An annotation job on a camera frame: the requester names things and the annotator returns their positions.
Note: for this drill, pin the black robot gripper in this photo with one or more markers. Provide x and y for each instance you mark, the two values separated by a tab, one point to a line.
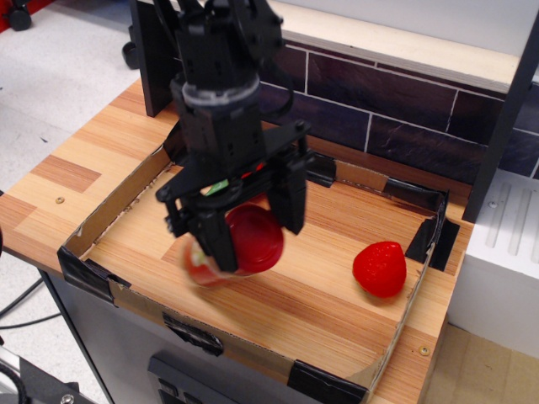
228	159

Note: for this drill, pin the basil spice bottle red cap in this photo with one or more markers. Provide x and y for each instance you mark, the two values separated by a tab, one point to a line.
258	243

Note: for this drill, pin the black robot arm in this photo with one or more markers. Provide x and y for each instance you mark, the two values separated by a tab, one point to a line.
225	44

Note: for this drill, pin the cardboard fence with black tape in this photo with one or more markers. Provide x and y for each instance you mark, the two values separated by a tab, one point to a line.
303	332

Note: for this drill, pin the red toy strawberry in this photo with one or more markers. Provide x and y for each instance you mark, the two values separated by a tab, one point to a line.
380	269

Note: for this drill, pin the black chair caster wheel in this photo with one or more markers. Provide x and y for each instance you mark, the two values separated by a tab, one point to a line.
129	51

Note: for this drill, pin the dark brick pattern back panel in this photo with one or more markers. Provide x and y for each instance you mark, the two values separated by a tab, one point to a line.
440	107

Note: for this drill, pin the white grooved side cabinet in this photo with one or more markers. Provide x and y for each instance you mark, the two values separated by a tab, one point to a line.
496	293

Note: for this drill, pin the black device bottom left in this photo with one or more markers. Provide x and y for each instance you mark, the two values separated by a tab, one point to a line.
23	382

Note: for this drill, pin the black caster wheel top left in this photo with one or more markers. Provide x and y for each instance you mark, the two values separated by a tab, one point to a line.
15	14

